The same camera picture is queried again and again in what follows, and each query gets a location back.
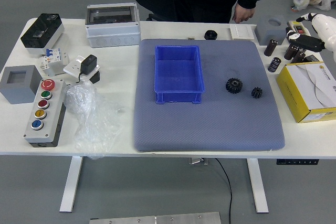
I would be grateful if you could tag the person's left hand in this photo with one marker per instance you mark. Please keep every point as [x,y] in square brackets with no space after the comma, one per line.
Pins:
[242,14]

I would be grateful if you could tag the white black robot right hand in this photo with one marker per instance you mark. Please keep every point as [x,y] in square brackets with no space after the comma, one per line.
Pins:
[325,28]

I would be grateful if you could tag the big black gear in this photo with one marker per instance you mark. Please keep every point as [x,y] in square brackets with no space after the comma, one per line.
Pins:
[229,87]

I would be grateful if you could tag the small black gear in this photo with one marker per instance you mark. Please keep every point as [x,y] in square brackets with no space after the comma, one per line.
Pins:
[256,93]

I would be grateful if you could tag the grey box with round hole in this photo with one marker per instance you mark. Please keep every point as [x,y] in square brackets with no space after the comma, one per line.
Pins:
[270,31]

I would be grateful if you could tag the yellow cardboard box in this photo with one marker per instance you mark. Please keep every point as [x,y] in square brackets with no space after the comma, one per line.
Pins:
[291,95]

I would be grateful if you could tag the blue plastic box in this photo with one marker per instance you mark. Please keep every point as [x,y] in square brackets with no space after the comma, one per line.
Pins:
[178,79]

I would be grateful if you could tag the grey five-button control box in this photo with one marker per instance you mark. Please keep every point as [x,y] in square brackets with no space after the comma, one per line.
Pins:
[52,119]

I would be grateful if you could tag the grey hollow square box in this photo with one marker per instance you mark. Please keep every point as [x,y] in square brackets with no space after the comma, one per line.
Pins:
[15,93]

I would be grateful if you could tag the small black display module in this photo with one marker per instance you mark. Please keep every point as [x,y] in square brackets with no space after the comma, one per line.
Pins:
[313,58]

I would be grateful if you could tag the black capacitor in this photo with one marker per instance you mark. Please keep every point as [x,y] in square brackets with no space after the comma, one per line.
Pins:
[274,64]

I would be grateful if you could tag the black power adapter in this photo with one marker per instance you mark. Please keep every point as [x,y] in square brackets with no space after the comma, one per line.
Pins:
[88,64]

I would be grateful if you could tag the black socket stand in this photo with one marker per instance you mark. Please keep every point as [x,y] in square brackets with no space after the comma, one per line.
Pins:
[95,77]

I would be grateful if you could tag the grey-blue mat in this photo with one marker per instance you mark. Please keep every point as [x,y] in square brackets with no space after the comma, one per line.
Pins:
[210,124]

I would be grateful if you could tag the white blue circuit breaker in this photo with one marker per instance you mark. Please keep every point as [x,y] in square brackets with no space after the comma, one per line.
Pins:
[52,54]

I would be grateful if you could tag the black desk control panel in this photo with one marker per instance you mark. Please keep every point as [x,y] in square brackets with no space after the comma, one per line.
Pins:
[296,161]

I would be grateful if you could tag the clear plastic bag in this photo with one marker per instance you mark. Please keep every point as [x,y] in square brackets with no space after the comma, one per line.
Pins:
[89,113]

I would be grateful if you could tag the white table leg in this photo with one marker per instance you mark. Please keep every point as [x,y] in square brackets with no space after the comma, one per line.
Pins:
[71,184]
[257,184]

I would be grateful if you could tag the grey metal plate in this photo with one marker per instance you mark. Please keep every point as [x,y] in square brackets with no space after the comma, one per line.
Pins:
[157,218]

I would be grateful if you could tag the white wall switch plate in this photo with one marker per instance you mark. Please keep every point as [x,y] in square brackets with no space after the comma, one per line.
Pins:
[241,32]

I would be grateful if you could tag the grey red-black push-button switch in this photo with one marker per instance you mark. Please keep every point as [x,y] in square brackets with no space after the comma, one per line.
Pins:
[302,26]

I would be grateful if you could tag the grey enclosure with clear lid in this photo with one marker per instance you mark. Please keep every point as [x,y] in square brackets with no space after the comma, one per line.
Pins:
[113,32]

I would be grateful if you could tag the black and white switch box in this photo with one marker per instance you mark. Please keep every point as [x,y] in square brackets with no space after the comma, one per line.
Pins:
[42,32]

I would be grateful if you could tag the white wall socket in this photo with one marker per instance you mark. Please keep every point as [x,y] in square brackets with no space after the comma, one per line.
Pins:
[72,68]

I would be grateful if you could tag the small metal bracket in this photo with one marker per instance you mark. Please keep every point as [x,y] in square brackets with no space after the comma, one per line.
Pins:
[198,161]

